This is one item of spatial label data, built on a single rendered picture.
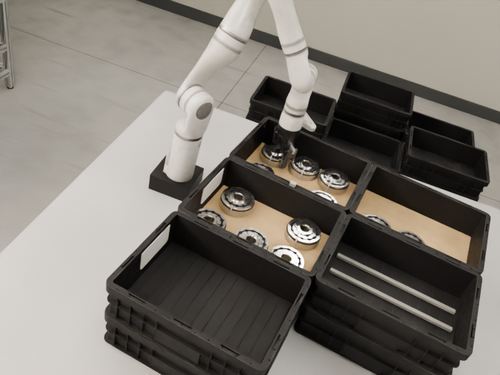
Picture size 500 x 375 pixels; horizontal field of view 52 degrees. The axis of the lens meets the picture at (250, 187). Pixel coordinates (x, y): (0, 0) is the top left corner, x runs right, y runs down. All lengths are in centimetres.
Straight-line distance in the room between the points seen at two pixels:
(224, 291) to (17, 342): 51
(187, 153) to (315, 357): 72
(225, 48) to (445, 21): 306
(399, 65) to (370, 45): 29
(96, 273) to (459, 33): 354
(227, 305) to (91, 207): 59
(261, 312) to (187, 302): 18
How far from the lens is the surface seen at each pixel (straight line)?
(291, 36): 153
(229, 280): 137
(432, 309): 154
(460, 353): 134
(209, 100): 155
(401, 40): 445
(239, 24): 151
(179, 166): 168
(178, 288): 133
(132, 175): 181
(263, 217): 155
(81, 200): 171
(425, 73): 455
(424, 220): 180
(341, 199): 172
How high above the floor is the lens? 187
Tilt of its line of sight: 39 degrees down
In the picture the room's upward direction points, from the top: 15 degrees clockwise
